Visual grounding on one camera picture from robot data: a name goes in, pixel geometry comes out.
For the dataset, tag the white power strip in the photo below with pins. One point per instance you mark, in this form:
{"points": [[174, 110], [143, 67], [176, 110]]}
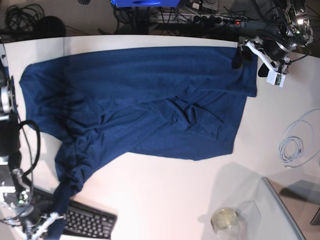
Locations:
{"points": [[216, 20]]}

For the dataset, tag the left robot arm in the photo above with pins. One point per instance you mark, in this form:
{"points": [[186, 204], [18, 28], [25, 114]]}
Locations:
{"points": [[287, 29]]}

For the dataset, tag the clear glass jar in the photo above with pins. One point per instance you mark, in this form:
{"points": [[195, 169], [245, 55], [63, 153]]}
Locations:
{"points": [[226, 224]]}

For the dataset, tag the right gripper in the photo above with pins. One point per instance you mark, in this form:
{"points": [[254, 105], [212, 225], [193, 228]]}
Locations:
{"points": [[33, 212]]}

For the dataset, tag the black computer keyboard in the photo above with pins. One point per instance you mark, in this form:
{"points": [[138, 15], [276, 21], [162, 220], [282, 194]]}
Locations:
{"points": [[82, 220]]}

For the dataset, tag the blue box with hole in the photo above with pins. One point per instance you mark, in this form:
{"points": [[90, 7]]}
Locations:
{"points": [[145, 3]]}

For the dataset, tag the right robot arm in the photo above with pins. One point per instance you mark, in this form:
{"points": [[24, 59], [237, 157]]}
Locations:
{"points": [[16, 192]]}

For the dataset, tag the dark blue t-shirt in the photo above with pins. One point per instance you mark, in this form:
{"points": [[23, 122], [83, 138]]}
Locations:
{"points": [[177, 102]]}

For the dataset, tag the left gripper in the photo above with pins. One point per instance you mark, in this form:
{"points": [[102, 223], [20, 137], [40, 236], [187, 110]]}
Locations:
{"points": [[276, 51]]}

